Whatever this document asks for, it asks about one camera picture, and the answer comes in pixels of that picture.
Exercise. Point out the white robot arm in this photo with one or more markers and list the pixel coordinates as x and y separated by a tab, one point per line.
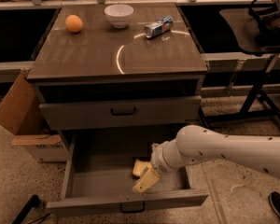
195	144

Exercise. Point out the black floor stand leg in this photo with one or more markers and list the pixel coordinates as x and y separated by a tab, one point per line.
33	202

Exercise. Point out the brown cardboard box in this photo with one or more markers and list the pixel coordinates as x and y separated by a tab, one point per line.
20	115

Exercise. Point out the black headset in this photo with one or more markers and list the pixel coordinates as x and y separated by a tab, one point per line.
268	21

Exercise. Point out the grey drawer cabinet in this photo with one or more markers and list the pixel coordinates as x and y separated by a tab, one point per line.
103	63

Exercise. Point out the white bowl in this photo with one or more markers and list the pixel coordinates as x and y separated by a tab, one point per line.
119	15

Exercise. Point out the open grey middle drawer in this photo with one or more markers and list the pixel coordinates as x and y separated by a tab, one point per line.
99	174

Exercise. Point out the black folding table stand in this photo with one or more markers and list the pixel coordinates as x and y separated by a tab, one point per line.
255	92

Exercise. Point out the orange fruit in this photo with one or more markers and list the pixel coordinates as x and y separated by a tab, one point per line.
73	23

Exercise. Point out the closed grey upper drawer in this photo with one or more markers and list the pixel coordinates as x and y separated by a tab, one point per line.
121	113

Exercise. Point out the yellow sponge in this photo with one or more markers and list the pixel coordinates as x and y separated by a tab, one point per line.
140	166

